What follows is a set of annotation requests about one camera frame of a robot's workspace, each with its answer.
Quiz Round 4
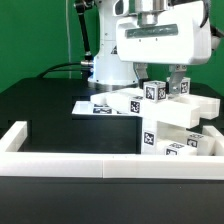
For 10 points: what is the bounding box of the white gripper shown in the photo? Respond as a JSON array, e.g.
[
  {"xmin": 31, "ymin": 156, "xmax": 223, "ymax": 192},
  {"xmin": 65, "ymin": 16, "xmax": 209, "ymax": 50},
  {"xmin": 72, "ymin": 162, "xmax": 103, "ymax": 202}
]
[{"xmin": 116, "ymin": 0, "xmax": 212, "ymax": 94}]

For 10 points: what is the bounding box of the white chair back frame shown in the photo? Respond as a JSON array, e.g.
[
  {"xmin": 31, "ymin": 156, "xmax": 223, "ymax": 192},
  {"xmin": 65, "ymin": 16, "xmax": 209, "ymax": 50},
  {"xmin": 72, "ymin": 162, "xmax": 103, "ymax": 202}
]
[{"xmin": 90, "ymin": 88, "xmax": 220, "ymax": 128}]

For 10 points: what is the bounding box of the white chair seat part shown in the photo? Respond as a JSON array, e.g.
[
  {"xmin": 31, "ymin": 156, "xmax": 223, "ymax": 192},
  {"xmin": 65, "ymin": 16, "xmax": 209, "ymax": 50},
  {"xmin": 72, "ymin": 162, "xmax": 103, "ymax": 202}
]
[{"xmin": 141, "ymin": 118, "xmax": 181, "ymax": 155}]

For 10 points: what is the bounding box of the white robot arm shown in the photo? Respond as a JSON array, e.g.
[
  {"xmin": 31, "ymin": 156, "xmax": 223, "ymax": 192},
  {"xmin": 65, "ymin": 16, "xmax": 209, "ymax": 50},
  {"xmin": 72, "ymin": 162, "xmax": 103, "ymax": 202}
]
[{"xmin": 74, "ymin": 0, "xmax": 224, "ymax": 94}]

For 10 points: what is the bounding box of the white marker base sheet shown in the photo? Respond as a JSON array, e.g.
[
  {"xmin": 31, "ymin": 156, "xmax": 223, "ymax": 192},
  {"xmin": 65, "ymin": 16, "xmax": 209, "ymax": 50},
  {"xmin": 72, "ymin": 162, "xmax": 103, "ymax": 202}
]
[{"xmin": 72, "ymin": 101, "xmax": 125, "ymax": 116}]

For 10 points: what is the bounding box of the black cable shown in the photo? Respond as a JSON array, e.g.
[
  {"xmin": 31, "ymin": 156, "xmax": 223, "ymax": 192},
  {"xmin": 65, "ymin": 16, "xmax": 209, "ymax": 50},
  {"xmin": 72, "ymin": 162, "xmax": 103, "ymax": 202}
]
[{"xmin": 35, "ymin": 61, "xmax": 96, "ymax": 80}]

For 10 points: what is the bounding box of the white U-shaped boundary frame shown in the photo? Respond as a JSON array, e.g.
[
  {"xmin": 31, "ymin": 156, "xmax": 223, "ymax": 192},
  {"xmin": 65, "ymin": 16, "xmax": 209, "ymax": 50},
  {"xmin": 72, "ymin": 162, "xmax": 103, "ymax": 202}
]
[{"xmin": 0, "ymin": 121, "xmax": 224, "ymax": 180}]

